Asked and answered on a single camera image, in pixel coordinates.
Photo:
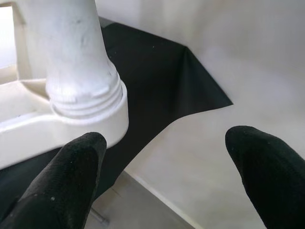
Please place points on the white plastic table leg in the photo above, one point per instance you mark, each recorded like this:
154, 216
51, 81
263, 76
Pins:
71, 47

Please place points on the black tablecloth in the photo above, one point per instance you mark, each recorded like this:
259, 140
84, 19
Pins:
155, 83

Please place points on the white plastic table top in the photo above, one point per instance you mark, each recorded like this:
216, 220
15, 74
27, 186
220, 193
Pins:
28, 133

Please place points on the thin metal table leg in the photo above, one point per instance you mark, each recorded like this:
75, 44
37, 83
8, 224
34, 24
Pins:
100, 215

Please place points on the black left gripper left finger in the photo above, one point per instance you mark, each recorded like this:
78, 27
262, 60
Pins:
59, 188

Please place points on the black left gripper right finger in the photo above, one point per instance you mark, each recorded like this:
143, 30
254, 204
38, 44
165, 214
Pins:
274, 183

